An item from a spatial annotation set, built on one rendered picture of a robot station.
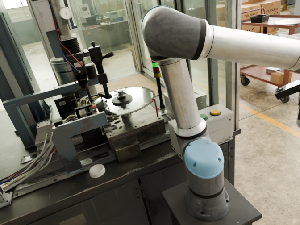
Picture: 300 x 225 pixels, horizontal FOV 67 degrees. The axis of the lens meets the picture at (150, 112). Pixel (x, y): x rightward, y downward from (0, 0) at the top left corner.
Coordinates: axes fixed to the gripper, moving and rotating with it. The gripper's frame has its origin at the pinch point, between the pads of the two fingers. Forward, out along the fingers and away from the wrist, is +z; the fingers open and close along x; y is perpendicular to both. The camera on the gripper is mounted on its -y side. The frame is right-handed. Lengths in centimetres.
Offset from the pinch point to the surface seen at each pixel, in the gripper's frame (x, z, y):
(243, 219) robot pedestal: -35.5, 16.3, -12.5
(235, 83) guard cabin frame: 14.3, -9.2, -25.0
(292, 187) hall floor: 60, 91, 7
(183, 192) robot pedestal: -32.0, 16.3, -34.3
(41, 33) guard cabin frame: 39, -37, -183
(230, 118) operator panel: 5.1, 4.4, -25.2
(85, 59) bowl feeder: 33, -15, -135
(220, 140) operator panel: 0.9, 14.1, -28.6
